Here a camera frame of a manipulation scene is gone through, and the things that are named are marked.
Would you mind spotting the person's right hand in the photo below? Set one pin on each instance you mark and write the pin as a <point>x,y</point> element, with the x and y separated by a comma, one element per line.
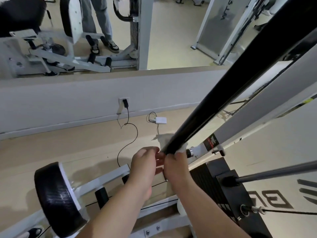
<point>177,168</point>

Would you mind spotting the person's left hand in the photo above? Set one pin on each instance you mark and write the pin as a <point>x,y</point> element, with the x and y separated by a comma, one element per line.
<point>142,168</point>

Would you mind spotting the person's left fingers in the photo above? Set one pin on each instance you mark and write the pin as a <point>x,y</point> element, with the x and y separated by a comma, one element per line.
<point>158,162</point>

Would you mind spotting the person's right fingers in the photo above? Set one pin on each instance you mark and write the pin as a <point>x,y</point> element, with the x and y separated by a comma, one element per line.
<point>174,156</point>

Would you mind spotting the white cleaning cloth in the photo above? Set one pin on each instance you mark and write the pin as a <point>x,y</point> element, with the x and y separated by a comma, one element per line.
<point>168,141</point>

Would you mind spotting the person's left forearm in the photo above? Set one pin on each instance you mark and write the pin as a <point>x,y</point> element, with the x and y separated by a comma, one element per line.
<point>116,213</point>

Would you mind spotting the person's right forearm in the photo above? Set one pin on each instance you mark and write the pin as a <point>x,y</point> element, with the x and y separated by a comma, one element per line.
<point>210,210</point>

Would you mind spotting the white power adapter box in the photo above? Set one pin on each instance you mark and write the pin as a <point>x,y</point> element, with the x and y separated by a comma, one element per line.
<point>161,120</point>

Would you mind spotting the black selector knob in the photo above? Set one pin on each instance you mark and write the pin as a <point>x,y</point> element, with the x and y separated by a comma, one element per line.
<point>220,151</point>

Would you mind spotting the black weight stack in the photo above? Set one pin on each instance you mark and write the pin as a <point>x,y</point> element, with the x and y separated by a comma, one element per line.
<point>213,185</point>

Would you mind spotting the black charger plug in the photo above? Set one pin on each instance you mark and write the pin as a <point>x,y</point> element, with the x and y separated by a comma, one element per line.
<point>126,103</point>

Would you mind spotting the clear machine shield panel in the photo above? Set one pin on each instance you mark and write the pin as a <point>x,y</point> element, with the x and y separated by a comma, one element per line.
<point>272,156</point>

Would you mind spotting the steel guide rod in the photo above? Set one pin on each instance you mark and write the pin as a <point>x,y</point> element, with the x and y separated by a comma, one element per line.
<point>277,172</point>

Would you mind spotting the black machine bar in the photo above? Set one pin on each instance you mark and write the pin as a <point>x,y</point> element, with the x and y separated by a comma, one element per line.
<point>235,69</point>

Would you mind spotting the black round seat pad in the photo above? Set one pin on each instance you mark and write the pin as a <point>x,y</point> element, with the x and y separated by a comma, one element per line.
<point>55,198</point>

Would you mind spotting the person's black shoe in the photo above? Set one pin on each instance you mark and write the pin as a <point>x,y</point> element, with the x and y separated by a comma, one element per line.
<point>34,232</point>

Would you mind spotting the white machine base frame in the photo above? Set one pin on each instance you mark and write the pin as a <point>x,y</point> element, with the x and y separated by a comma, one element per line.
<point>111,174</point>

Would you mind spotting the white wall socket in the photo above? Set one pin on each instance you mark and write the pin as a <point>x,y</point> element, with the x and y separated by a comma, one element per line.
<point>121,101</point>

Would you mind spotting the large wall mirror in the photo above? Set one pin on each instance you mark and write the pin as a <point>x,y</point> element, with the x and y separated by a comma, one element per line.
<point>168,32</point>

